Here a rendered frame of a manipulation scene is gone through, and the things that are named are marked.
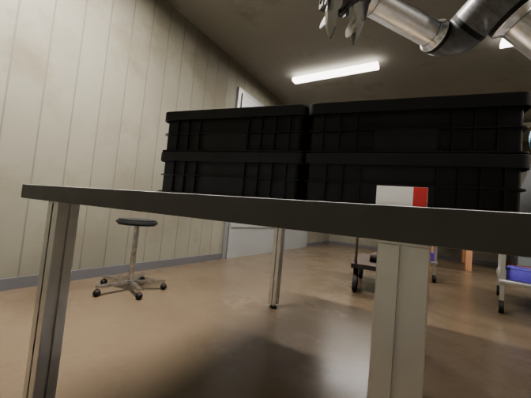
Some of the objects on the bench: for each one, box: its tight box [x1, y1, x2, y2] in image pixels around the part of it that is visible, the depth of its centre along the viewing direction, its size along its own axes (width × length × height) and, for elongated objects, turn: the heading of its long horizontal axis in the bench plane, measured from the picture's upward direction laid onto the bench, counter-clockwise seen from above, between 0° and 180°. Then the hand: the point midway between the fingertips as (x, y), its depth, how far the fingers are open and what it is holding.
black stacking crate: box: [158, 152, 309, 201], centre depth 82 cm, size 40×30×12 cm
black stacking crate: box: [304, 152, 531, 212], centre depth 67 cm, size 40×30×12 cm
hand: (344, 33), depth 61 cm, fingers open, 5 cm apart
